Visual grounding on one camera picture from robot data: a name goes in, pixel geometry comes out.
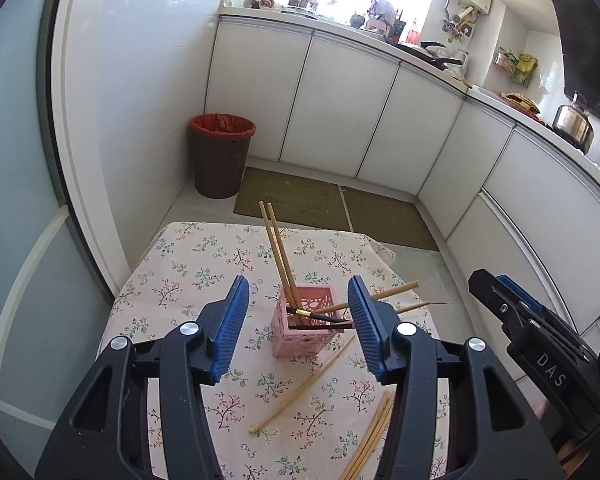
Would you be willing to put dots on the tan wooden chopstick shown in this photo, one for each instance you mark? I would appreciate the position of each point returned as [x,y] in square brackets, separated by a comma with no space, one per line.
[305,382]
[378,442]
[412,306]
[372,437]
[395,290]
[275,252]
[282,250]
[367,432]

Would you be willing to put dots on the water heater pipes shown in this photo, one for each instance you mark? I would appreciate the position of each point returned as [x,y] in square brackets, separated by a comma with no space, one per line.
[457,22]

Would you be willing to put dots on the yellow green bag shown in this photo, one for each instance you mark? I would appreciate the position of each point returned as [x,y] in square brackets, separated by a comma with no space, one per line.
[525,67]

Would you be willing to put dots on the white base cabinet with doors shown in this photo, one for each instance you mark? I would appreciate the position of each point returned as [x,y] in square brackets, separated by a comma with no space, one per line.
[330,100]

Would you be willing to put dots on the brown floor mat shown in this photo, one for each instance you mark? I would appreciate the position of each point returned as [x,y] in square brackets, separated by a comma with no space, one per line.
[290,200]
[390,220]

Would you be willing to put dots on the knife block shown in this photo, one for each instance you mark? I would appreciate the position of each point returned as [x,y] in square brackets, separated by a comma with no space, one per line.
[399,25]

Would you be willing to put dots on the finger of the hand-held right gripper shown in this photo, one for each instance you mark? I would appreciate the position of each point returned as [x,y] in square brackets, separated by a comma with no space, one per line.
[522,294]
[500,305]

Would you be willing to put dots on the black chopstick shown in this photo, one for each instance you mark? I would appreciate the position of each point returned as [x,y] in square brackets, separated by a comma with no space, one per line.
[325,328]
[322,316]

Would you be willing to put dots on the steel kettle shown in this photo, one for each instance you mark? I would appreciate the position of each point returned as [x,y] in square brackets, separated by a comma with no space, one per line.
[573,125]

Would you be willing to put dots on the brown trash bin red bag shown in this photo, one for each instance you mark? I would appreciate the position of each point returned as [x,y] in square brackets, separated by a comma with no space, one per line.
[220,160]

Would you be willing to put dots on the black range hood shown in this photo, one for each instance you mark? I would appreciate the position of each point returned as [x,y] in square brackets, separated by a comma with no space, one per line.
[585,45]

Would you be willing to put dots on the pink plastic utensil holder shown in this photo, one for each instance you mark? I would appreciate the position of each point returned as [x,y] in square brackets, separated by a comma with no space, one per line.
[300,342]

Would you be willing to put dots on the red bottle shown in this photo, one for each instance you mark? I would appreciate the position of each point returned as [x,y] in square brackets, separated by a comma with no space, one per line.
[412,34]

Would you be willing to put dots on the metal basin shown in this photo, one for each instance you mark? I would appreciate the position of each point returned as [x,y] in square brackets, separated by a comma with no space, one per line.
[302,6]

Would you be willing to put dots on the grey cloth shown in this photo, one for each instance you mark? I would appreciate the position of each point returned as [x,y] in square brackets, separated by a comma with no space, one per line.
[384,9]

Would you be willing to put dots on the small box on shelf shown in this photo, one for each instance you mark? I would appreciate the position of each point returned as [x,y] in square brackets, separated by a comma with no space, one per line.
[505,62]

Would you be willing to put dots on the wicker tray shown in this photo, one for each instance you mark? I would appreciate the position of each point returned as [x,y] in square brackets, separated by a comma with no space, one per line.
[520,104]

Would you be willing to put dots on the white base cabinet with drawers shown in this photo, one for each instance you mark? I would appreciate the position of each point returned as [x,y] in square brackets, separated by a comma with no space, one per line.
[520,185]

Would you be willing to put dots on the floral tablecloth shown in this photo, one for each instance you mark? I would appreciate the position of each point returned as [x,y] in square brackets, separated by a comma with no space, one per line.
[180,285]

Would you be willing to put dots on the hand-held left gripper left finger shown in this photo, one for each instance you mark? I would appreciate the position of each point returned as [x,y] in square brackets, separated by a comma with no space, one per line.
[227,330]

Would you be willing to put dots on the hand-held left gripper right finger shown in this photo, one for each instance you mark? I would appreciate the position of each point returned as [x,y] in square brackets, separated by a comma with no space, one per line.
[367,330]

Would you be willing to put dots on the white kitchen countertop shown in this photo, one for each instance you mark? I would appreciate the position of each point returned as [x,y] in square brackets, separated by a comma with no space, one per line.
[477,92]

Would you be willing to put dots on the black frying pan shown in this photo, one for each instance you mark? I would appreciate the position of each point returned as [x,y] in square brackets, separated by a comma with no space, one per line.
[430,55]

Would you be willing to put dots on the frosted glass sliding door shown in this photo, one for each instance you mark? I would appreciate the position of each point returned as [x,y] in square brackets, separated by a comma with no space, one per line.
[20,210]

